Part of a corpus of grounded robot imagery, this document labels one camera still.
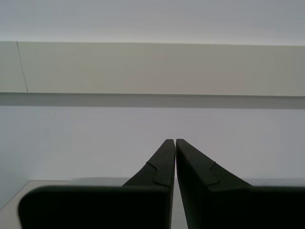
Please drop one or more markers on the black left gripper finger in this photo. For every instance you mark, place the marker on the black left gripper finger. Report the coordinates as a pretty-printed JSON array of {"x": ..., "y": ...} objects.
[
  {"x": 226, "y": 205},
  {"x": 143, "y": 205}
]

